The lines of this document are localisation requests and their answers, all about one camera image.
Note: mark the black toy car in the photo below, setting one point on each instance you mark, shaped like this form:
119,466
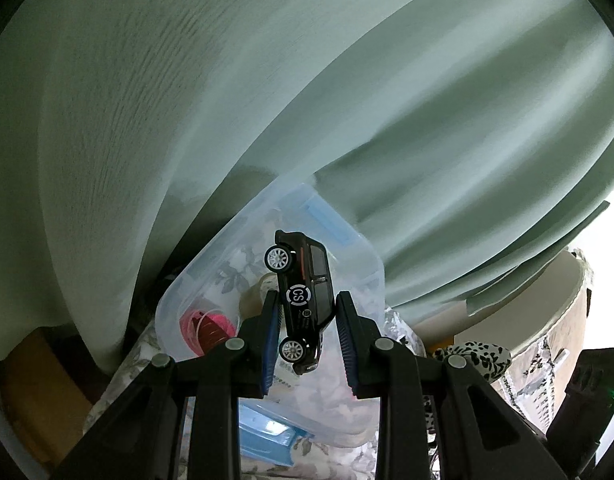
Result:
306,293

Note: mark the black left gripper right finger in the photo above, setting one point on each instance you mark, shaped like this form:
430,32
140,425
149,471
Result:
479,435

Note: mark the green curtain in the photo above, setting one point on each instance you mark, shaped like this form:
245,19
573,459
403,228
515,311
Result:
462,138

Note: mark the clear plastic storage box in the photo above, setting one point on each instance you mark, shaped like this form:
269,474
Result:
225,284

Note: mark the white mattress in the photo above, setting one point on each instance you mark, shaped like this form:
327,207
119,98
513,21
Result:
554,304

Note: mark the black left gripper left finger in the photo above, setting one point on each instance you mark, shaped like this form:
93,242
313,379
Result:
140,435

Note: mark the leopard print scrunchie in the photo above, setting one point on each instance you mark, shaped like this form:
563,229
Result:
491,360

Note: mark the beige quilted bedspread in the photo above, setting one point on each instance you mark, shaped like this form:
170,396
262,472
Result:
534,385

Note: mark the grey floral bed sheet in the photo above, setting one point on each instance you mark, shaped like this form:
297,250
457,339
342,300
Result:
311,460

